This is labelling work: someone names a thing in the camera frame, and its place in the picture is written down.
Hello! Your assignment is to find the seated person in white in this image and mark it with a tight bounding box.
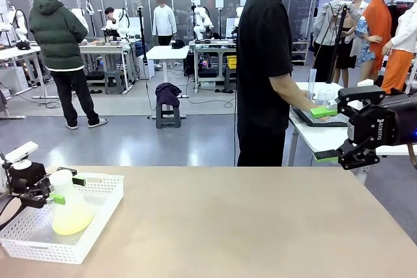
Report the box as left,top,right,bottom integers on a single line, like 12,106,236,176
104,7,131,40

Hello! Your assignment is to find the person in green puffer jacket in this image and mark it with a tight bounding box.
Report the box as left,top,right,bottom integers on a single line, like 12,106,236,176
29,0,109,130

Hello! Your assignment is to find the white shoe rack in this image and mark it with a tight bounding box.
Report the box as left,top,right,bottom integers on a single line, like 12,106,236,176
291,40,309,66

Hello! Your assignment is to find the person in black T-shirt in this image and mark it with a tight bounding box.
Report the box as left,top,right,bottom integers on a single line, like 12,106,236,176
236,0,294,167

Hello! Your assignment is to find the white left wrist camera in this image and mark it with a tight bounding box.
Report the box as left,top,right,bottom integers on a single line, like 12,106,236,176
5,141,39,171

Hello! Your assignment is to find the mannequin in blue floral dress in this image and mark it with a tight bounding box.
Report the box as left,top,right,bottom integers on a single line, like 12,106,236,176
350,0,375,77

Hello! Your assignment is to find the dark purple cloth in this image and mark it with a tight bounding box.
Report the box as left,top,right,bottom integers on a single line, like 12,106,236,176
155,82,182,108

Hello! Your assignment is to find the translucent plastic conical flask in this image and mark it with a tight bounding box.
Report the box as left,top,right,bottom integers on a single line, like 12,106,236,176
48,169,95,236

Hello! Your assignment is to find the white side table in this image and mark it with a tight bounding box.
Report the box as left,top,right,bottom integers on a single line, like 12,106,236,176
288,81,417,168

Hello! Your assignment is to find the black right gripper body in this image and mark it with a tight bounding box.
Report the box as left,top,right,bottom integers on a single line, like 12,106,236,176
347,94,417,152

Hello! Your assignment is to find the person's right forearm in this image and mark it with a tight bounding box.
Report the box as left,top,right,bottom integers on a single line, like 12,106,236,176
272,77,315,115

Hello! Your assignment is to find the black tripod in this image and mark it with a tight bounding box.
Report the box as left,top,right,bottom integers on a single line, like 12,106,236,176
325,1,351,83

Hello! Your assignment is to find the black light stand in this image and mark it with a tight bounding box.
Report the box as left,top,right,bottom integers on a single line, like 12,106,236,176
136,6,154,119

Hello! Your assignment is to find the person in white sweater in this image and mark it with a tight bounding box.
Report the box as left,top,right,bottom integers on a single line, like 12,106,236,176
152,0,177,46

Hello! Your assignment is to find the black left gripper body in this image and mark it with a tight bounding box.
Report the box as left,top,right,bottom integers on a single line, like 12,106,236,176
6,160,53,197

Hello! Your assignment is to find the dark grey laptop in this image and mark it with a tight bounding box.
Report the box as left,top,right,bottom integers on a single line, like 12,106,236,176
291,105,349,128

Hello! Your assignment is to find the grey plastic stool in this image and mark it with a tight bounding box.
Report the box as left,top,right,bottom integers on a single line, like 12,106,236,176
104,69,127,95
155,95,182,129

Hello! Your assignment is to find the mannequin in orange shirt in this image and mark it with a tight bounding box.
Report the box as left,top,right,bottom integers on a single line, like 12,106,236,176
362,0,395,95

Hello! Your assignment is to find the mannequin in white jacket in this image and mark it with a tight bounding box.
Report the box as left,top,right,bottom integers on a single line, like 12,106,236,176
381,0,417,96

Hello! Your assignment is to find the mannequin in grey shirt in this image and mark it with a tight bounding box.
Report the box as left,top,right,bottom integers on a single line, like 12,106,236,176
312,0,356,87

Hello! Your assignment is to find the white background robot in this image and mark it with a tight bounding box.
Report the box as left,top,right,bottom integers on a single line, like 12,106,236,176
6,6,30,46
194,6,214,42

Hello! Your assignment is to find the white perforated plastic basket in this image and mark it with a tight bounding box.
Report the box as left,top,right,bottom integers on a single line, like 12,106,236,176
0,173,125,265

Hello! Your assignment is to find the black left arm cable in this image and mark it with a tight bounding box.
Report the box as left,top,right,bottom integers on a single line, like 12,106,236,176
0,193,29,230

